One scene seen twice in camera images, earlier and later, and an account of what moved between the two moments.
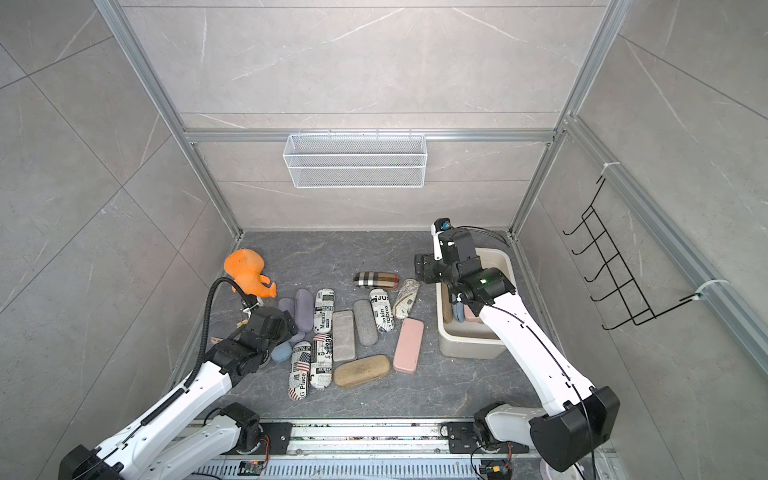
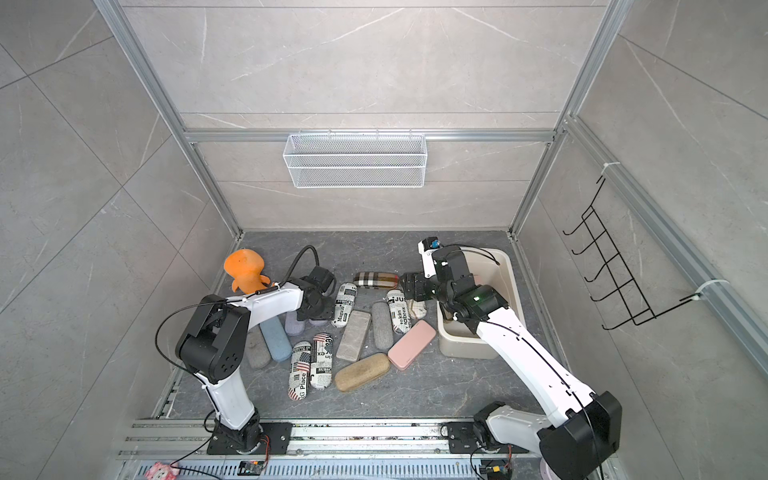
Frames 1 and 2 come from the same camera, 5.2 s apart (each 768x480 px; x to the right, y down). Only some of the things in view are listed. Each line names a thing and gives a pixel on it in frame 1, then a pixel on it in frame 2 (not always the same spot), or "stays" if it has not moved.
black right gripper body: [435, 272] -> [426, 289]
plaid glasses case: [381, 280] stays
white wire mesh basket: [356, 161] stays
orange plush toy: [244, 266] stays
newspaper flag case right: [321, 371] stays
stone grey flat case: [343, 331] stays
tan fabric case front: [361, 370] stays
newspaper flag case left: [300, 371] stays
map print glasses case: [406, 298] -> [419, 308]
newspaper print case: [382, 309] -> [399, 311]
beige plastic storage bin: [474, 340] stays
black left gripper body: [289, 329] -> [326, 310]
